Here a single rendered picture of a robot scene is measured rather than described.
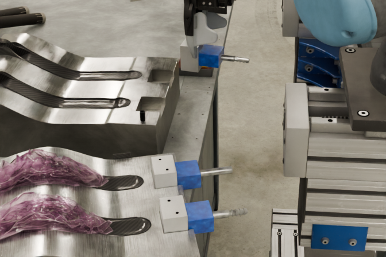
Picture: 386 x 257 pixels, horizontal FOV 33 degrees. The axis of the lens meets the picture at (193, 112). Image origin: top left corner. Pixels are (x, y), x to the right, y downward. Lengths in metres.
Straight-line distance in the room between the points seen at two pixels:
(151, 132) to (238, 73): 2.05
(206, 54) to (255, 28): 2.39
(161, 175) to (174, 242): 0.13
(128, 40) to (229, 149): 1.07
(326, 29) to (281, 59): 2.50
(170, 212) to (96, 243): 0.11
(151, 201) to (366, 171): 0.33
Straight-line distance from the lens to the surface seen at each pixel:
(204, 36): 1.23
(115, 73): 1.35
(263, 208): 2.36
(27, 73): 1.32
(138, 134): 1.18
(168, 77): 1.34
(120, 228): 1.01
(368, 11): 0.80
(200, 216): 0.99
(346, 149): 0.98
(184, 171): 1.08
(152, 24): 1.76
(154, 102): 1.25
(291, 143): 0.97
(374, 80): 0.98
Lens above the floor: 1.51
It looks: 32 degrees down
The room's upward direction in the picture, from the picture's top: 2 degrees counter-clockwise
